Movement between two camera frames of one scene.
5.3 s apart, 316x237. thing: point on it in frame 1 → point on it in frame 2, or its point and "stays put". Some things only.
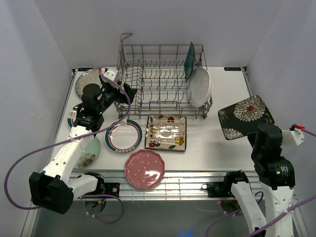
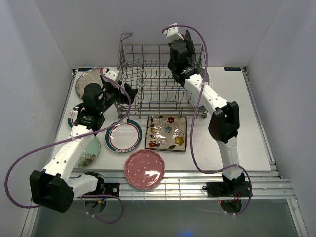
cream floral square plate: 166,133 stays put
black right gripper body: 255,152 → 170,65
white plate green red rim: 72,117 stays put
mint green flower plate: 89,154 stays put
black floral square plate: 244,117 → 189,43
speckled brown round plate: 90,76 stays put
